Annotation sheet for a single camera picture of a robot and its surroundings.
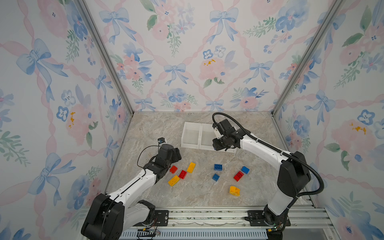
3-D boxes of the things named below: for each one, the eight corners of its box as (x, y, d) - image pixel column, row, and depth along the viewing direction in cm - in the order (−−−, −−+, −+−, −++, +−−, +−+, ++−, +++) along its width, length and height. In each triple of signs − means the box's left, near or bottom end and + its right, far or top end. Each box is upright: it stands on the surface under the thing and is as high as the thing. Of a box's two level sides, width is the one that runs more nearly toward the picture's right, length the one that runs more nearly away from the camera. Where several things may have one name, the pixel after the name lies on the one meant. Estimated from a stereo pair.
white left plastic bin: (181, 148, 102) (180, 142, 96) (185, 128, 113) (184, 121, 107) (198, 150, 101) (199, 144, 95) (200, 129, 112) (201, 122, 106)
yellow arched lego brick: (228, 193, 84) (230, 191, 80) (229, 187, 86) (231, 185, 82) (238, 196, 83) (239, 194, 79) (238, 190, 85) (240, 188, 81)
